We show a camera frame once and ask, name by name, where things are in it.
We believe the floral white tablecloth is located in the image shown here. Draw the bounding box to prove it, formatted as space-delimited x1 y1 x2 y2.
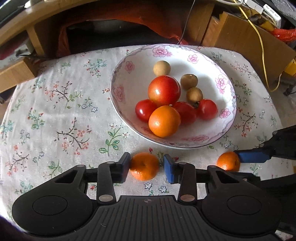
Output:
0 45 296 240

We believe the white power strip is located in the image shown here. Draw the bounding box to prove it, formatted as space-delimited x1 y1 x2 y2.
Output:
244 0 281 28

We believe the white floral ceramic bowl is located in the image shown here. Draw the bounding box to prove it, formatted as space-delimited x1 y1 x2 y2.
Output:
110 44 236 150

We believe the yellow cable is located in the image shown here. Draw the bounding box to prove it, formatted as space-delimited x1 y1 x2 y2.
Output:
232 0 283 93

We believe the wooden TV cabinet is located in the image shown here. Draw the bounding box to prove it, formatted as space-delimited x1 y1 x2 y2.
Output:
0 0 216 93

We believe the brown cardboard panel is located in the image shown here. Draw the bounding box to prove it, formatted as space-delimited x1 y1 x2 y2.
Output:
202 12 295 88

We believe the brown longan fruit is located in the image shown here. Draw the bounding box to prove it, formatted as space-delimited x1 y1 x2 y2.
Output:
186 87 204 105
180 74 198 90
153 60 171 76

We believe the red cloth under cabinet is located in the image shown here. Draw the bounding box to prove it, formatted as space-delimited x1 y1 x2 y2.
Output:
56 4 189 58

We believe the red plastic bag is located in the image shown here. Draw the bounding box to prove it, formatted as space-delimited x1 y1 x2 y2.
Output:
270 29 296 43

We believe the round orange mandarin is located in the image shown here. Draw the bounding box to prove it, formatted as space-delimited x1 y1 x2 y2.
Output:
149 105 181 138

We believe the small red cherry tomato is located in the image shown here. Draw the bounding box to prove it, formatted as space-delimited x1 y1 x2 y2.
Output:
135 99 157 123

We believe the large red tomato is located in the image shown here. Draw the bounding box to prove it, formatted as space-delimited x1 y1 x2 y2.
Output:
148 75 181 106

